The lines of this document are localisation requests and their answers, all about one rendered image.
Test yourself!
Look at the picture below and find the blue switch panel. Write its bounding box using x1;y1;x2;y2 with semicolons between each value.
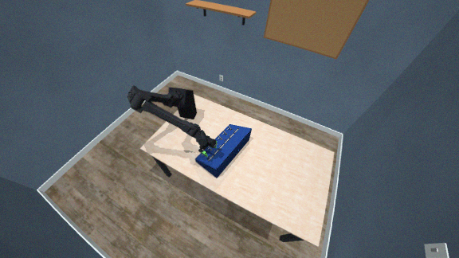
195;124;252;178

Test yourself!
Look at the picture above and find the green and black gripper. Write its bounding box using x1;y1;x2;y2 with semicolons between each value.
198;146;208;158

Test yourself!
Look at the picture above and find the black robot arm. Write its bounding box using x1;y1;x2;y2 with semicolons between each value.
127;85;216;148

